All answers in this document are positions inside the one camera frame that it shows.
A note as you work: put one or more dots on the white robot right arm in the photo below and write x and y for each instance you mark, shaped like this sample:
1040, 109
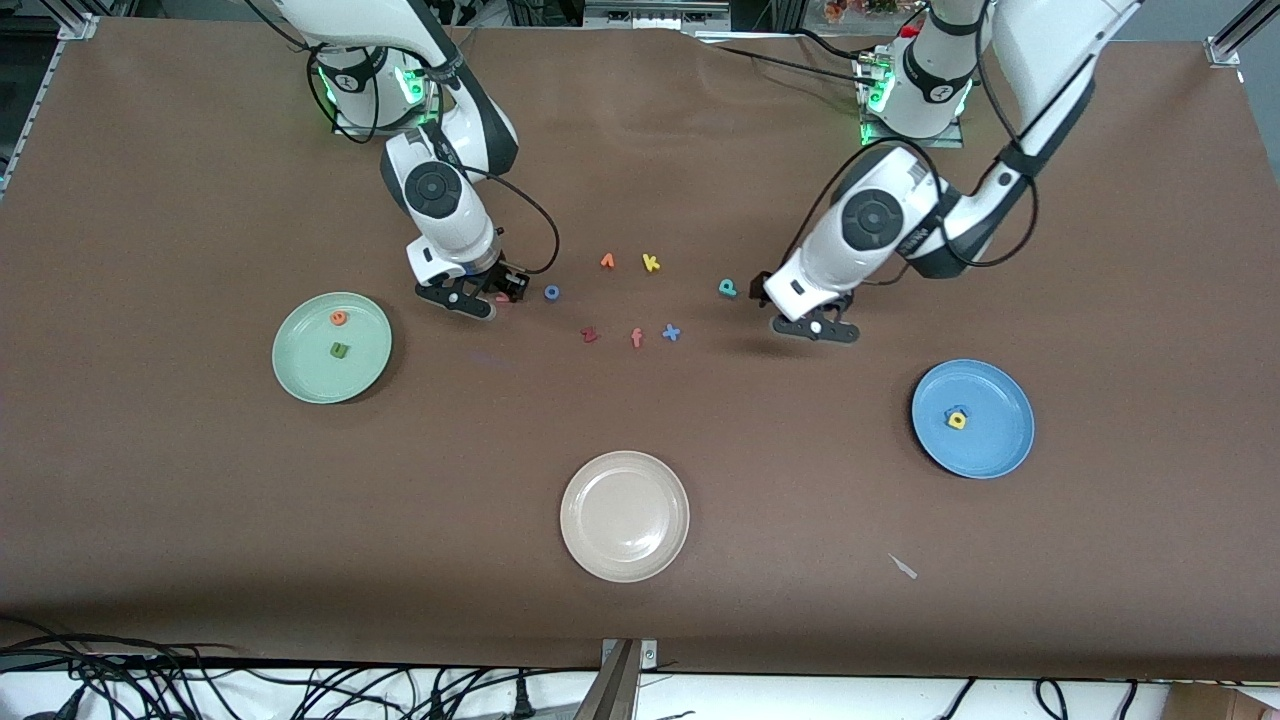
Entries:
465, 225

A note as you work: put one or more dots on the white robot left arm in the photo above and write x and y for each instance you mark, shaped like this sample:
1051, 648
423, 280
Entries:
850, 265

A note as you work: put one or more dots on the green plate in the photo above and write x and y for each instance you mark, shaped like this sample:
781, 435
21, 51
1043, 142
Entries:
310, 370

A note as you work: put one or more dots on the blue plate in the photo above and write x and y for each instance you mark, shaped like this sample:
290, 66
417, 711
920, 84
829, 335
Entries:
990, 440

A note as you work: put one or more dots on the beige plate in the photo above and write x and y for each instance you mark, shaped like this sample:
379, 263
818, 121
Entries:
625, 516

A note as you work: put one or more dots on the orange toy pieces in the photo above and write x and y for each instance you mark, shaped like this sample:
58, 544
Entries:
860, 10

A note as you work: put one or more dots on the grey metal box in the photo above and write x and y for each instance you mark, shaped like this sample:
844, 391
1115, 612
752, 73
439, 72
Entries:
655, 15

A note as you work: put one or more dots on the small white tape scrap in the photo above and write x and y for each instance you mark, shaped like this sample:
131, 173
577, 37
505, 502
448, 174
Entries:
903, 567

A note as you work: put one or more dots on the brown cardboard box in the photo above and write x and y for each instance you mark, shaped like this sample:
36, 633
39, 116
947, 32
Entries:
1220, 705

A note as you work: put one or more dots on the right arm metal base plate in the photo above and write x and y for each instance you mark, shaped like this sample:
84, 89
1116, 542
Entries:
350, 129

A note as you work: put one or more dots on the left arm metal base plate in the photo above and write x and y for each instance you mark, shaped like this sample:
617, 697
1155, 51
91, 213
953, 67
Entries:
950, 143

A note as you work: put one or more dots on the aluminium table edge bracket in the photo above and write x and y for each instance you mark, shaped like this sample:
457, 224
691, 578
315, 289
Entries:
625, 680

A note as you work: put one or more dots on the aluminium frame rail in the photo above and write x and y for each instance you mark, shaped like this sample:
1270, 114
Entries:
1225, 50
78, 25

